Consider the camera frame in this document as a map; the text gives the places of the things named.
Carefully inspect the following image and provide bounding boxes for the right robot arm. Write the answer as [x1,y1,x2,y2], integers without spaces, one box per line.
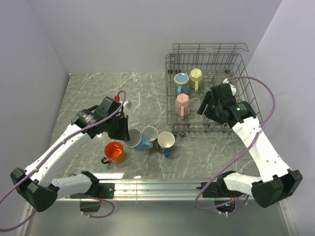
[198,83,303,208]

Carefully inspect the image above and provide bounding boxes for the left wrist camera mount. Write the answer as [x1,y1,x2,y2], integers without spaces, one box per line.
[114,96,132,109]

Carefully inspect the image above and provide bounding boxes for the dark blue mug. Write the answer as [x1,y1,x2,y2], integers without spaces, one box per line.
[157,132,175,158]

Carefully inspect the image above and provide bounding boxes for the wire dish rack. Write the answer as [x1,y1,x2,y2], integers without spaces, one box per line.
[165,43,262,136]

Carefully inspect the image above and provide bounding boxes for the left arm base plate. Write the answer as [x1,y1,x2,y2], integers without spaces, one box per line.
[69,182,115,199]

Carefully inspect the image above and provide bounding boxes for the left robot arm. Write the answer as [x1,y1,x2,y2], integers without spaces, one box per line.
[10,96,130,212]

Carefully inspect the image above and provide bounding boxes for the pink faceted mug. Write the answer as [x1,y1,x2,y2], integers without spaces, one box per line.
[175,93,190,119]

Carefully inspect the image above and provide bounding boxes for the light blue floral mug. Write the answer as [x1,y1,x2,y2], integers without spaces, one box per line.
[124,129,153,151]

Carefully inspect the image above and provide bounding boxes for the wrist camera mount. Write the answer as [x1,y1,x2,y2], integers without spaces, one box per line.
[223,78,237,96]
[114,96,132,109]

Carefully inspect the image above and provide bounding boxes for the orange mug black handle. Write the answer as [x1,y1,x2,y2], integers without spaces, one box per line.
[101,142,126,164]

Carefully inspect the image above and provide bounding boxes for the salmon floral mug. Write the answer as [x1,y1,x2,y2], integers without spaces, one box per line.
[142,126,158,146]

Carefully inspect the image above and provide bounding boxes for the aluminium mounting rail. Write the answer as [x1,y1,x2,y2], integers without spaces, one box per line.
[26,178,286,202]

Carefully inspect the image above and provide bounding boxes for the yellow faceted mug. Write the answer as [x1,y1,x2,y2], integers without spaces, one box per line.
[189,68,203,92]

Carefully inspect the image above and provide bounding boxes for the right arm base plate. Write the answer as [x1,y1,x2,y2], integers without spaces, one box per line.
[202,182,243,198]

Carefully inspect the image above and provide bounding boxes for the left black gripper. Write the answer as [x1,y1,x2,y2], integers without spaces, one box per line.
[105,114,130,140]

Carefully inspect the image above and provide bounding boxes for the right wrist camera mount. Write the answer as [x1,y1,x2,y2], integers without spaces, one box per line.
[223,78,237,96]

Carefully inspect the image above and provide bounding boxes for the blue mug orange interior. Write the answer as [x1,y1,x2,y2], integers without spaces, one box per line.
[174,73,189,95]

